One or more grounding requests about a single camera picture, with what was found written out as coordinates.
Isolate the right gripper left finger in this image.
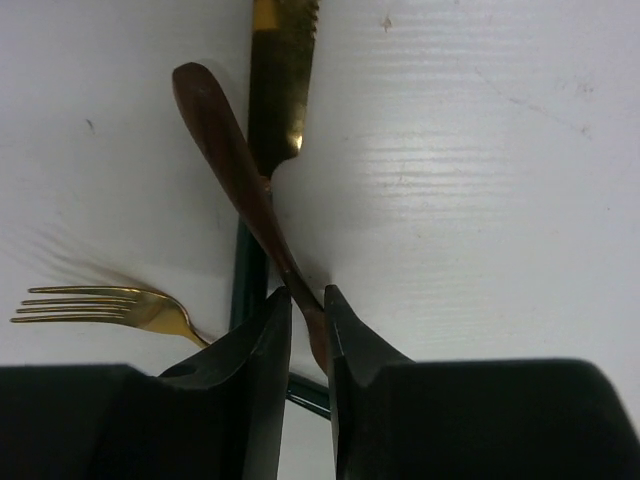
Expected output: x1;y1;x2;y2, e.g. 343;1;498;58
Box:
1;288;292;479

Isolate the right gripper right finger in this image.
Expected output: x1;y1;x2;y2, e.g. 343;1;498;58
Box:
324;285;639;479

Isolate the rose gold fork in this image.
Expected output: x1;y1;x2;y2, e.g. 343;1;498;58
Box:
10;286;211;348

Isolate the gold knife green handle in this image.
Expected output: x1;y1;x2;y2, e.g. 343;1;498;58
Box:
230;0;319;329

